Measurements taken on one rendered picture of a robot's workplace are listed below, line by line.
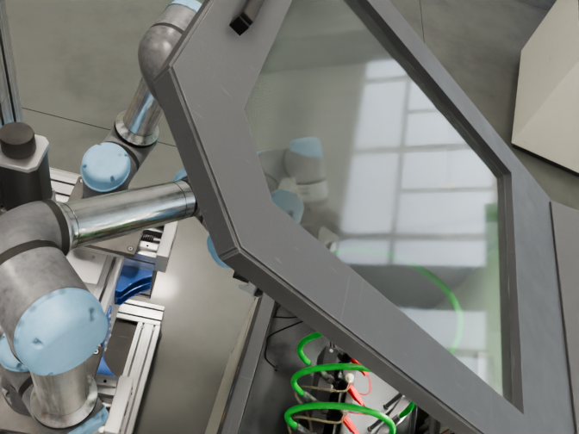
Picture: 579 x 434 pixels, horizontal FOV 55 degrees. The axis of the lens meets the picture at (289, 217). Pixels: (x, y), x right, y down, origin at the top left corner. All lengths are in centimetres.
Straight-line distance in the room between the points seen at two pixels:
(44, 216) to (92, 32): 315
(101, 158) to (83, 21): 264
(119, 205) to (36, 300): 25
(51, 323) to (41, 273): 7
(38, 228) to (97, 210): 12
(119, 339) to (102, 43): 214
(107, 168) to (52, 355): 74
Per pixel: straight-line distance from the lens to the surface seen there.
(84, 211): 92
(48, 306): 77
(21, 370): 120
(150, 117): 145
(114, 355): 234
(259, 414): 165
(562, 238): 145
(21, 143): 109
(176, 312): 266
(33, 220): 87
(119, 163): 146
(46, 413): 113
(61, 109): 343
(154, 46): 118
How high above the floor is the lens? 237
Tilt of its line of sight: 50 degrees down
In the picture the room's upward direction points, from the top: 23 degrees clockwise
